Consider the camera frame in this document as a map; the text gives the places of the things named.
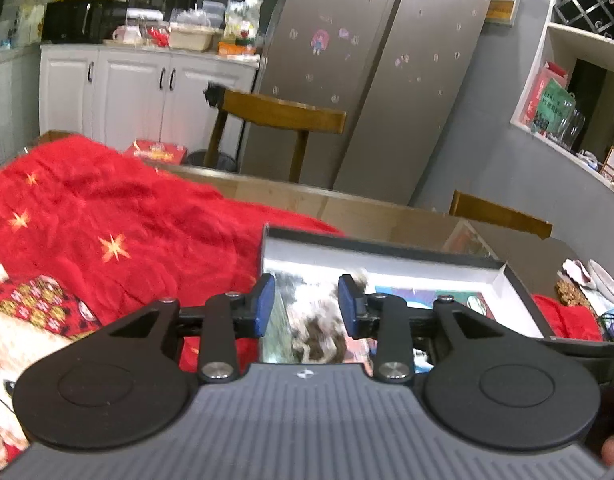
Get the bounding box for printed picture book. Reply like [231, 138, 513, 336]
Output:
[267, 280, 498, 363]

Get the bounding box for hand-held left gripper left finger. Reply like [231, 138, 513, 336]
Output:
[109, 272, 278, 386]

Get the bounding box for silver refrigerator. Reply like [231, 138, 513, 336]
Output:
[242, 0, 495, 206]

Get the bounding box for orange box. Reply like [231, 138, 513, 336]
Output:
[217, 42, 259, 59]

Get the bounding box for clear plastic food bag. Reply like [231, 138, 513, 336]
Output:
[223, 0, 264, 44]

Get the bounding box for white kitchen cabinet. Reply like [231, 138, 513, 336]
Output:
[39, 42, 260, 161]

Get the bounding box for black waste bin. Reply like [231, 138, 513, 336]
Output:
[186, 150, 239, 172]

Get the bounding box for black microwave oven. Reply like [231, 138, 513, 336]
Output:
[42, 0, 130, 43]

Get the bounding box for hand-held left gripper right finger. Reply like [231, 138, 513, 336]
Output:
[337, 274, 505, 386]

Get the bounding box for shallow black cardboard box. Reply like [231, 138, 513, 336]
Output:
[259, 224, 560, 366]

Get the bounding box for wooden chair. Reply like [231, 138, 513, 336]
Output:
[204, 89, 348, 183]
[449, 190, 553, 241]

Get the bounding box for yellow wall frame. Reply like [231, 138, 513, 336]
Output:
[486, 0, 521, 27]

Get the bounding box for red gift box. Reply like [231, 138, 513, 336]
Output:
[123, 138, 189, 164]

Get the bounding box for green and red paper bags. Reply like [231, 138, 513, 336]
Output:
[524, 61, 576, 136]

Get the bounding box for brown fluffy hair claw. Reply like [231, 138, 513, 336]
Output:
[287, 310, 349, 362]

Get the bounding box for beige plastic basin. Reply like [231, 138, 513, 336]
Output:
[168, 25, 217, 52]

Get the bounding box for white wall shelf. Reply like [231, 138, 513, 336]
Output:
[510, 0, 614, 196]

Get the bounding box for clear drinking glasses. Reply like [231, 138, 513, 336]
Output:
[552, 107, 586, 152]

